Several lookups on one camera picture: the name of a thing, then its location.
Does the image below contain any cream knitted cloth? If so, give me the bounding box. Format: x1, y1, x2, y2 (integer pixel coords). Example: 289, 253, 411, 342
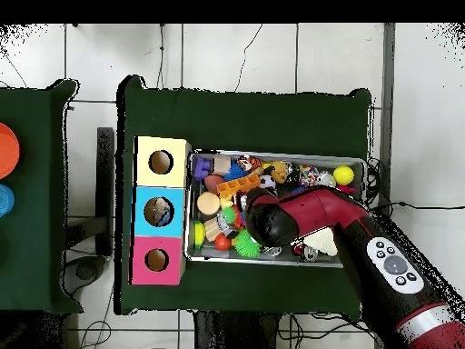
301, 228, 340, 258

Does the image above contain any shallow clear mesh bin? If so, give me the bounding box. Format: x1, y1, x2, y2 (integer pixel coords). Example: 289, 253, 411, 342
187, 148, 367, 269

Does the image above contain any wooden box with three holes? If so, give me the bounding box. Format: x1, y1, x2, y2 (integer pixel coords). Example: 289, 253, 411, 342
130, 135, 192, 286

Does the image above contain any orange toy building block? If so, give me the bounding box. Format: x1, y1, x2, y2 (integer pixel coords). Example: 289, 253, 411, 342
216, 173, 262, 200

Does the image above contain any blue spiky ball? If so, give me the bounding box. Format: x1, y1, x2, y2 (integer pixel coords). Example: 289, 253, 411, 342
223, 163, 247, 183

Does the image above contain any toy hamburger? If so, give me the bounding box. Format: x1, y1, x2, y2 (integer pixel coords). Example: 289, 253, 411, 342
196, 191, 223, 216

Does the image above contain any purple toy block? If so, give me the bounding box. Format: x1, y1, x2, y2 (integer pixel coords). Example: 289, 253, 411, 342
193, 157, 213, 181

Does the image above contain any green furry ball with eyes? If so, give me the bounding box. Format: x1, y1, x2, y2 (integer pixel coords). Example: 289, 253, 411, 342
232, 230, 262, 260

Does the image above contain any dark green table cloth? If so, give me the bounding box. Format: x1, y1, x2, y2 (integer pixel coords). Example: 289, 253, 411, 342
115, 75, 374, 323
0, 78, 83, 315

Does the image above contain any plain yellow ball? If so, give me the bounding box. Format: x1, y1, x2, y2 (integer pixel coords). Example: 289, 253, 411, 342
333, 165, 356, 186

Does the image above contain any blue round disc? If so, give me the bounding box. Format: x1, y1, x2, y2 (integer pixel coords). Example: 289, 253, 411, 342
0, 184, 15, 218

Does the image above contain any orange round disc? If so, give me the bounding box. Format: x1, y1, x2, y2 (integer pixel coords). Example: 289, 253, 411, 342
0, 122, 21, 180

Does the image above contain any black cable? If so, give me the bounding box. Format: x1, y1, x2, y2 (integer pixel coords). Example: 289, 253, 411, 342
377, 200, 465, 215

